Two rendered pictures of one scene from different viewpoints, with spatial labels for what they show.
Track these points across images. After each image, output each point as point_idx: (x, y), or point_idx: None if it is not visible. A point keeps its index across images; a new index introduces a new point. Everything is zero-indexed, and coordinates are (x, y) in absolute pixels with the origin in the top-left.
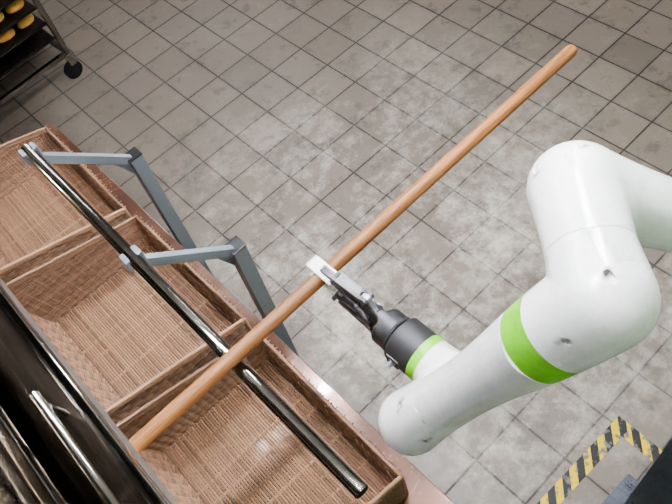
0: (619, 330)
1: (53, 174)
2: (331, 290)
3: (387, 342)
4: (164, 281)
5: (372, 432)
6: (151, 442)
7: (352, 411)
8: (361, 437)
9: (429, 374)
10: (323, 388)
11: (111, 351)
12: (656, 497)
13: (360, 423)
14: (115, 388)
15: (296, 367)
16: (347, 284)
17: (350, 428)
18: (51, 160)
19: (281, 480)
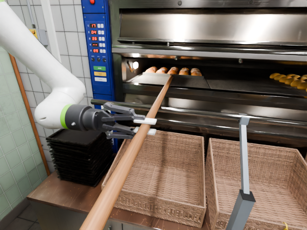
0: None
1: None
2: (137, 127)
3: (91, 107)
4: (215, 113)
5: (129, 219)
6: (198, 164)
7: (143, 223)
8: (124, 189)
9: (56, 64)
10: (163, 227)
11: (254, 189)
12: None
13: (136, 220)
14: (234, 180)
15: (183, 229)
16: (121, 107)
17: (131, 190)
18: None
19: (153, 184)
